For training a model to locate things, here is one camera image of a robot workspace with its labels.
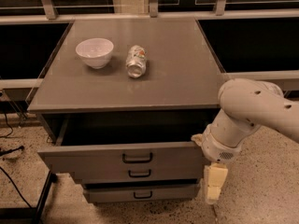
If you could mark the grey drawer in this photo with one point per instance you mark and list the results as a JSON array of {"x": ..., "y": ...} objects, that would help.
[
  {"x": 77, "y": 152},
  {"x": 138, "y": 194},
  {"x": 131, "y": 175}
]

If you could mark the metal window railing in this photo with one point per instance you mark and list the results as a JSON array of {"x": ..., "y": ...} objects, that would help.
[{"x": 29, "y": 26}]

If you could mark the crushed soda can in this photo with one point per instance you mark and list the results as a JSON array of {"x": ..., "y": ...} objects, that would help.
[{"x": 136, "y": 62}]

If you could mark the grey top drawer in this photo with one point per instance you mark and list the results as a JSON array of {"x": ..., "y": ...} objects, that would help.
[{"x": 77, "y": 152}]

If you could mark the grey bottom drawer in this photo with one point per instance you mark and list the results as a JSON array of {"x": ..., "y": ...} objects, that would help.
[{"x": 138, "y": 194}]

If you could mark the grey middle drawer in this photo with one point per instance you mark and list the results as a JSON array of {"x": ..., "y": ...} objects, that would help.
[{"x": 131, "y": 175}]

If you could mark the grey drawer cabinet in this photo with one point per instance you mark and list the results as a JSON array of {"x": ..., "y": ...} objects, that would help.
[{"x": 175, "y": 98}]

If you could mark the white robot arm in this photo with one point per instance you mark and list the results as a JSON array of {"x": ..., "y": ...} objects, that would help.
[{"x": 246, "y": 105}]

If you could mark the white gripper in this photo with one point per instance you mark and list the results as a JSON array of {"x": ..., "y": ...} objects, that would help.
[{"x": 216, "y": 147}]

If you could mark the white ceramic bowl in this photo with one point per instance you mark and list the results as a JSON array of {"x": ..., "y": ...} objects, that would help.
[{"x": 95, "y": 52}]

